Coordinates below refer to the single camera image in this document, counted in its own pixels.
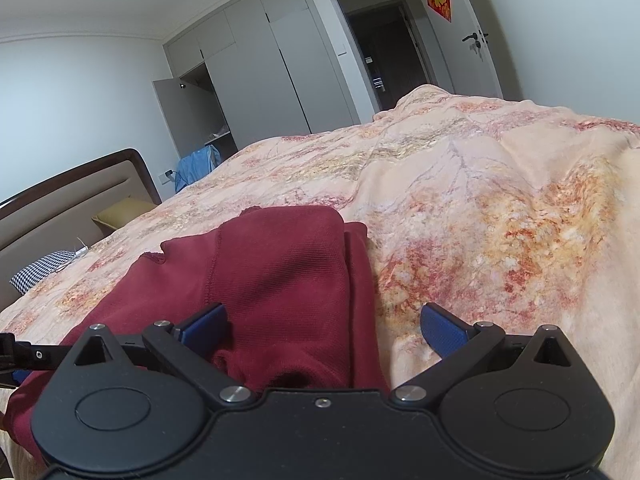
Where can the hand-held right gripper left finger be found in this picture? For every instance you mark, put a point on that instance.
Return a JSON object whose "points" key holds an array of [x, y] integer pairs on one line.
{"points": [[205, 327]]}

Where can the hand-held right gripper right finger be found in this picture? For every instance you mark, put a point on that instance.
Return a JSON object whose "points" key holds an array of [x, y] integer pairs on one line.
{"points": [[442, 332]]}

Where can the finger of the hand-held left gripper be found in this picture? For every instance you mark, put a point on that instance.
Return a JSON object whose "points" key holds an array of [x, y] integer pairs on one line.
{"points": [[30, 355]]}

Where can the maroon knit garment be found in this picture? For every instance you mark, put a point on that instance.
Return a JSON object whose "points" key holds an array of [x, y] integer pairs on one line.
{"points": [[280, 280]]}

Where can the black white checked cloth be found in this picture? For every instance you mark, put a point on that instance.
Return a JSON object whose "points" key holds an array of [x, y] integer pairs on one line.
{"points": [[42, 270]]}

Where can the yellow pillow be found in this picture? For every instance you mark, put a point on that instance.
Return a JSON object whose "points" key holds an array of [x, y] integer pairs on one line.
{"points": [[122, 212]]}

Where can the beige brown-framed headboard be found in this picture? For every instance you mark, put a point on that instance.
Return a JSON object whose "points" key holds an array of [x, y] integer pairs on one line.
{"points": [[60, 200]]}

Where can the floral peach blanket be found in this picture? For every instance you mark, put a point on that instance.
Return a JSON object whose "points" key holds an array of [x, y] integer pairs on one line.
{"points": [[500, 185]]}

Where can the blue cloth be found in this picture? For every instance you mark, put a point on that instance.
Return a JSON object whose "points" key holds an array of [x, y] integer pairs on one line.
{"points": [[192, 167]]}

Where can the white room door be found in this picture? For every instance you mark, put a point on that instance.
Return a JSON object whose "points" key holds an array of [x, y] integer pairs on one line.
{"points": [[465, 70]]}

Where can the grey built-in wardrobe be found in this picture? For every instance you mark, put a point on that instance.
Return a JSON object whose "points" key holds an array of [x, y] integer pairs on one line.
{"points": [[295, 70]]}

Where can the dark hallway door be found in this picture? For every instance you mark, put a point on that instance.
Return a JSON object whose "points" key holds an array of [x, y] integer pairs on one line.
{"points": [[390, 50]]}

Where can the white wall socket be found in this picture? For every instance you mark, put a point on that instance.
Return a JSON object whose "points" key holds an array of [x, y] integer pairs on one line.
{"points": [[165, 176]]}

